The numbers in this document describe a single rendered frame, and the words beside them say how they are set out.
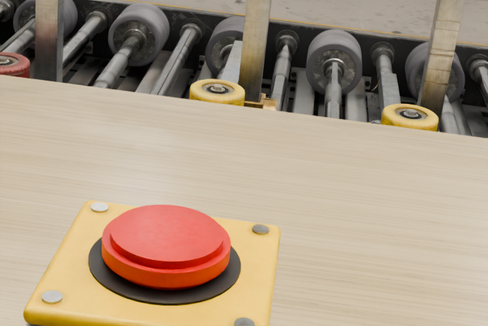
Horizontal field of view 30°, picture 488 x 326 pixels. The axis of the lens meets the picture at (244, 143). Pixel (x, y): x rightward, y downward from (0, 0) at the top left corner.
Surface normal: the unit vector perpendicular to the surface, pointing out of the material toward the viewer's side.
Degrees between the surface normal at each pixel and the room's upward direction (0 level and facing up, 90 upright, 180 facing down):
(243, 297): 0
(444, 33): 90
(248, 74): 90
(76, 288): 0
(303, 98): 0
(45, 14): 90
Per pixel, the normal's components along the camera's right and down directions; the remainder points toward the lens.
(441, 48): -0.10, 0.40
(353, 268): 0.10, -0.91
